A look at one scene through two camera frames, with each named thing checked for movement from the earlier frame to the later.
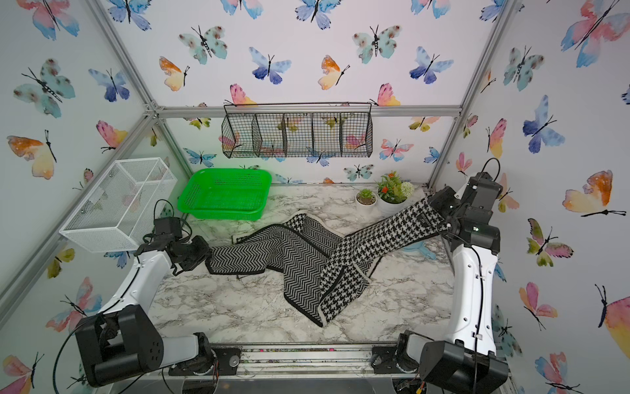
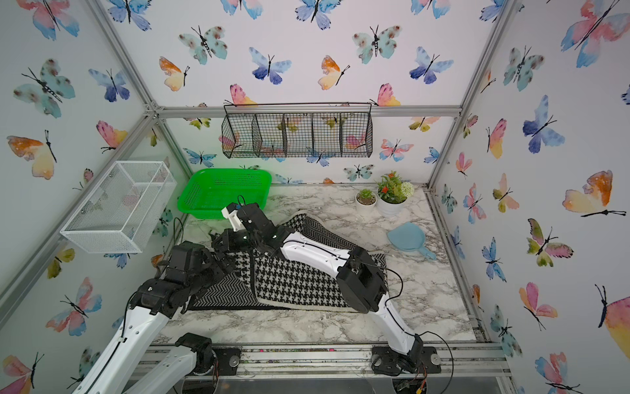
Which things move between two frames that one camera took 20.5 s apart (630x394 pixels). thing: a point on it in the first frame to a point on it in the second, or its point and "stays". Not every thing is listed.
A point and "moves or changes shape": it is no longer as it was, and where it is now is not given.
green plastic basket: (231, 194) stays
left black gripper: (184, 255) to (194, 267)
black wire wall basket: (298, 130) stays
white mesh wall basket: (119, 211) stays
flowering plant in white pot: (392, 194) stays
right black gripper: (445, 199) to (225, 245)
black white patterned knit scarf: (323, 276) moves or changes shape
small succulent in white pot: (366, 201) stays
